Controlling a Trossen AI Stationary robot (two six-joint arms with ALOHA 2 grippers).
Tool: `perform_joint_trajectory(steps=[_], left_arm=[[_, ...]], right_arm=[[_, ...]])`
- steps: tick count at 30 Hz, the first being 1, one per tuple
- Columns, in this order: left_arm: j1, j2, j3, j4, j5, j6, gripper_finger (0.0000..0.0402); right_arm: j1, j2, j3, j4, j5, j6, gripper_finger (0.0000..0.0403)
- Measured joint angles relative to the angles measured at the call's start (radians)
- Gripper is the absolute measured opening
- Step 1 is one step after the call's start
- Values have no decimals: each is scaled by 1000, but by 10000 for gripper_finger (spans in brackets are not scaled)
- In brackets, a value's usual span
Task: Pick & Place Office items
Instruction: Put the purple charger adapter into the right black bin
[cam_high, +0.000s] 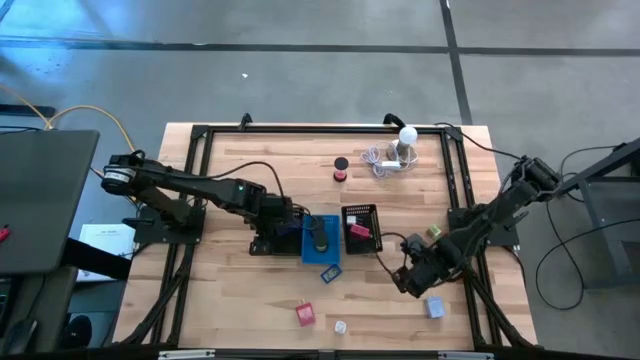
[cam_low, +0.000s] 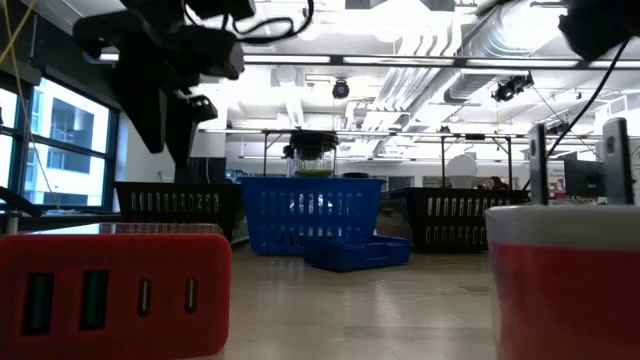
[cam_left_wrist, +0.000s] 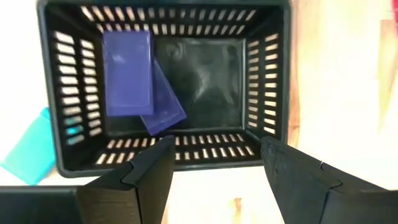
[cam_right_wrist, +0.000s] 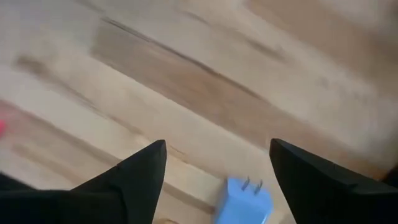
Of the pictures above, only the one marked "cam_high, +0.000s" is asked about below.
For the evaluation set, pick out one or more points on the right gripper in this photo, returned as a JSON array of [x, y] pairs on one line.
[[422, 270]]

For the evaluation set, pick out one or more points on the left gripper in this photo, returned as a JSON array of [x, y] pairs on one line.
[[275, 215]]

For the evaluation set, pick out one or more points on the light blue charger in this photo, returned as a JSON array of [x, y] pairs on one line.
[[434, 307]]

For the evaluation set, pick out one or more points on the small green cube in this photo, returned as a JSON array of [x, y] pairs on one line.
[[434, 230]]

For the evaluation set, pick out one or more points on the green sand timer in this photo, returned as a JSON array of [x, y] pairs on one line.
[[320, 241]]

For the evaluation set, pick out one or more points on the red charger block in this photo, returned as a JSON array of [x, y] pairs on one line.
[[360, 231]]

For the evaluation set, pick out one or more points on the red sand timer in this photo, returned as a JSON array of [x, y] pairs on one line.
[[341, 169]]

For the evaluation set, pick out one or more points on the red charger with prongs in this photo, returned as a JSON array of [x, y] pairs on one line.
[[305, 314]]

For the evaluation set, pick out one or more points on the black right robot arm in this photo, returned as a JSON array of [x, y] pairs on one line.
[[500, 205]]

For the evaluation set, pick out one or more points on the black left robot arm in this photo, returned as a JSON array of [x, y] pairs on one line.
[[200, 187]]

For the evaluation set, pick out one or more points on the black slotted basket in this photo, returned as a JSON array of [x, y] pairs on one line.
[[280, 247], [370, 245]]

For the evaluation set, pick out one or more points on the blue slotted basket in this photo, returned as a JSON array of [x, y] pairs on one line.
[[332, 250]]

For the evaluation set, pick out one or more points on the small white charger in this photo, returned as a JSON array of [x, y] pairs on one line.
[[351, 219]]

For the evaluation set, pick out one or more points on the blue card packet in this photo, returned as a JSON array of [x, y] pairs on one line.
[[331, 273]]

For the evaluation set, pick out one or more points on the red and white charger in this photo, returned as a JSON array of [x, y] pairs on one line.
[[340, 327]]

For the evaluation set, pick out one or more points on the white light bulb lamp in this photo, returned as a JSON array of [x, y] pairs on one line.
[[407, 135]]

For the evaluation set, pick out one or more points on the white paper sheet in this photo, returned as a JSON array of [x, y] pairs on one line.
[[107, 237]]

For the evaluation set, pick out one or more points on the black side table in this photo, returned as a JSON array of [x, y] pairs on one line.
[[620, 225]]

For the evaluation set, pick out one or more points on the dark grey flat panel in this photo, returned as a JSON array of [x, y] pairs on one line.
[[45, 200]]

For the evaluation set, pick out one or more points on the flat black bar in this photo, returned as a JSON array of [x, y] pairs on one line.
[[25, 111]]

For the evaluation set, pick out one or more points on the small red object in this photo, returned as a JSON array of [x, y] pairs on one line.
[[3, 235]]

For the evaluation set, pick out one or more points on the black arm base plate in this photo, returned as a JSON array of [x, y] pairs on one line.
[[457, 220], [145, 235]]

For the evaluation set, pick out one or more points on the silver metal bracket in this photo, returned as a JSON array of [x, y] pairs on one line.
[[465, 355], [186, 354]]

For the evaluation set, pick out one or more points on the black aluminium table frame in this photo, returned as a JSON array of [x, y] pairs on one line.
[[325, 129]]

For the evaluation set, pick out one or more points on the black frame clamp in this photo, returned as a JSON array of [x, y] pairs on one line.
[[245, 120], [393, 120]]

